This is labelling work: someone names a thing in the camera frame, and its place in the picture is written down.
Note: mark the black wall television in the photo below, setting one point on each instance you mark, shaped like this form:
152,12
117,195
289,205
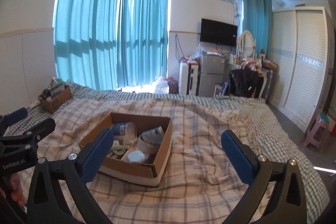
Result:
218,33

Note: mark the person's left hand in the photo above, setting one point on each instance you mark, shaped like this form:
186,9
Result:
15,189

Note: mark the pink plastic stool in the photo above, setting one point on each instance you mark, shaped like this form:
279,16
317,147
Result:
317,131

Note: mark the white tape roll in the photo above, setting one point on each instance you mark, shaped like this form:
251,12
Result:
147,148

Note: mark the green checked bed sheet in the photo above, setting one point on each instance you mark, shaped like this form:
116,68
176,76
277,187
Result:
272,139

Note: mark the oval white vanity mirror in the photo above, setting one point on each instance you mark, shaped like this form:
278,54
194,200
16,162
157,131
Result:
246,44

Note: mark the middle teal curtain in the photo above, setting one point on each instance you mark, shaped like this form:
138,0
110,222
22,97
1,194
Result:
141,42

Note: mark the white headboard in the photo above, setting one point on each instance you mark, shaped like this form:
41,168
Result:
27,65

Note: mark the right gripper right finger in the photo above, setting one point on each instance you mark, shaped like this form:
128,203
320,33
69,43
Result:
287,203

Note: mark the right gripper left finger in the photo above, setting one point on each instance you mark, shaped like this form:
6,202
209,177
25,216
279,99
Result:
47,204

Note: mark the beige plaid blanket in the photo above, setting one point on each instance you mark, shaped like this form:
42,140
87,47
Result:
198,185

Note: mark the right teal curtain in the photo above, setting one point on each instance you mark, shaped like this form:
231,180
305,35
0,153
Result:
258,21

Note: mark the clear plastic bottle blue label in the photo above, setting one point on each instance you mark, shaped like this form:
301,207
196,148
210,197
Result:
124,132

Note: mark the white suitcase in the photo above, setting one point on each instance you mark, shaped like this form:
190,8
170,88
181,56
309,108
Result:
188,78

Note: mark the pale blue plastic case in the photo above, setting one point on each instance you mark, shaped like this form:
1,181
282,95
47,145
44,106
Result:
136,156

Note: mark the chair with black clothes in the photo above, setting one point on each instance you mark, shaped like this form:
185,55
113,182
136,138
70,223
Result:
241,83

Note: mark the small cardboard box with clutter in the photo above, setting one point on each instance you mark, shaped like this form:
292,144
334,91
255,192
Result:
56,94

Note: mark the open cardboard box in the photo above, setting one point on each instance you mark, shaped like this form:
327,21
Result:
147,174

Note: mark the dark patterned bag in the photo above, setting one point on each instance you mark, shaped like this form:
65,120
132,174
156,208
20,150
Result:
173,85

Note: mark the silver small refrigerator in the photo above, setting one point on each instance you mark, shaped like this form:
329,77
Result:
212,69

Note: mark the white plastic bag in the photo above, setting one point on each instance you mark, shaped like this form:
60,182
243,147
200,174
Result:
160,86

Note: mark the white sliding wardrobe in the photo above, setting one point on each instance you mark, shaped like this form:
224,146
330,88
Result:
302,48

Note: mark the left teal curtain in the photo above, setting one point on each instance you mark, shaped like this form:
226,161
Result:
85,42

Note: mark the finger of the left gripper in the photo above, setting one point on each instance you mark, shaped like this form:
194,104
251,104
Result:
36,133
14,117

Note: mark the teal curtain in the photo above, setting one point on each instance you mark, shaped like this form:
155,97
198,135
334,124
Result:
258,21
141,42
85,42

